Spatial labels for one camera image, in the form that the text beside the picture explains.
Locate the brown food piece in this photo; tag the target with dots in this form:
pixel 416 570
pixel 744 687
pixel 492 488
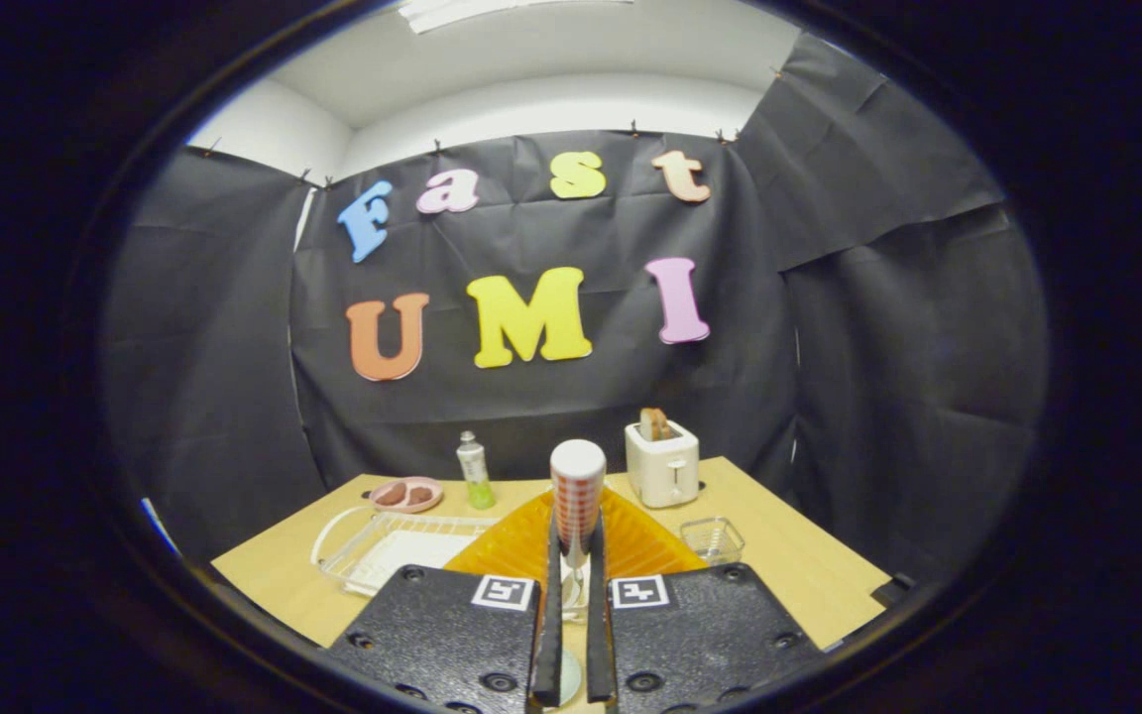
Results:
pixel 391 493
pixel 419 494

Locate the black table clamp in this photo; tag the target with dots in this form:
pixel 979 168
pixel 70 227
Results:
pixel 893 590

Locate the brown bread slice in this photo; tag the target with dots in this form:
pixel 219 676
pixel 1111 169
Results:
pixel 654 424

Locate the black backdrop cloth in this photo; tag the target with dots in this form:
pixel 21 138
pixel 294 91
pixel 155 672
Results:
pixel 531 407

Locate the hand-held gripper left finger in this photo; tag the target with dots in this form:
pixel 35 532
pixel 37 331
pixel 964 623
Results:
pixel 549 635

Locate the pink plate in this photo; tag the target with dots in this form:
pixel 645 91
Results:
pixel 405 494

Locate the white ceiling light panel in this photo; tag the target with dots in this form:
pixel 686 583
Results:
pixel 502 10

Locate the clear bottle with green liquid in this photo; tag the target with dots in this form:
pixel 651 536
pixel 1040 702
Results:
pixel 475 471

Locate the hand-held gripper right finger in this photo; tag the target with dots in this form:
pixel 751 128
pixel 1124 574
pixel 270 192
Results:
pixel 598 635

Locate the cream toaster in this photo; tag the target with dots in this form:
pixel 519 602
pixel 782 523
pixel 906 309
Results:
pixel 663 471

